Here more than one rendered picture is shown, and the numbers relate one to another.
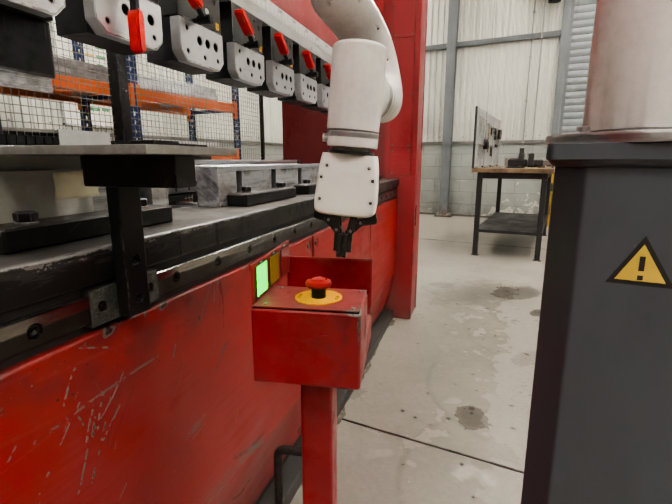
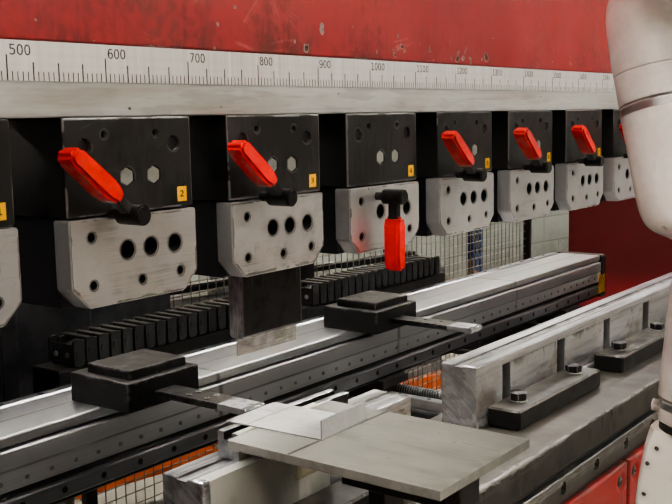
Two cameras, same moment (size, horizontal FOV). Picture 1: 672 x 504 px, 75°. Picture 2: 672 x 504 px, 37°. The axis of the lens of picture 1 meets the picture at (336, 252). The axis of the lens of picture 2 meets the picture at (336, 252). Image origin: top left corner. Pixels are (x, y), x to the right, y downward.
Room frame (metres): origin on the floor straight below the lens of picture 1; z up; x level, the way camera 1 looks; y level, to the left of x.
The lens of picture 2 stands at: (-0.39, -0.01, 1.34)
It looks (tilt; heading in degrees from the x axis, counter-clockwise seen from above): 8 degrees down; 19
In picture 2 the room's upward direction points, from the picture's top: 1 degrees counter-clockwise
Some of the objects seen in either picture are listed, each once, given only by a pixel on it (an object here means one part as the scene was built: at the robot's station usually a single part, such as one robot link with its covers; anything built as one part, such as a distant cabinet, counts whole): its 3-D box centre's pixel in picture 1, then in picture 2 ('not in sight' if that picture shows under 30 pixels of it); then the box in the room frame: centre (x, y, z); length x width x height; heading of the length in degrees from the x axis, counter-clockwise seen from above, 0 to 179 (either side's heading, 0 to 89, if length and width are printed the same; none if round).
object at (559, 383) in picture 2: (265, 195); (547, 395); (1.19, 0.19, 0.89); 0.30 x 0.05 x 0.03; 162
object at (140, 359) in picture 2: not in sight; (176, 385); (0.69, 0.58, 1.01); 0.26 x 0.12 x 0.05; 72
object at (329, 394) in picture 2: not in sight; (287, 422); (0.66, 0.42, 0.99); 0.20 x 0.03 x 0.03; 162
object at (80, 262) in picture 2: not in sight; (105, 207); (0.42, 0.50, 1.26); 0.15 x 0.09 x 0.17; 162
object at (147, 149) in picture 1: (112, 151); (377, 443); (0.58, 0.29, 1.00); 0.26 x 0.18 x 0.01; 72
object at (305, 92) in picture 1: (297, 76); (608, 154); (1.56, 0.13, 1.26); 0.15 x 0.09 x 0.17; 162
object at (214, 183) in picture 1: (325, 175); (656, 305); (1.83, 0.04, 0.92); 1.67 x 0.06 x 0.10; 162
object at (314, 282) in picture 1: (318, 289); not in sight; (0.63, 0.03, 0.79); 0.04 x 0.04 x 0.04
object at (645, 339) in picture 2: (317, 186); (638, 347); (1.57, 0.07, 0.89); 0.30 x 0.05 x 0.03; 162
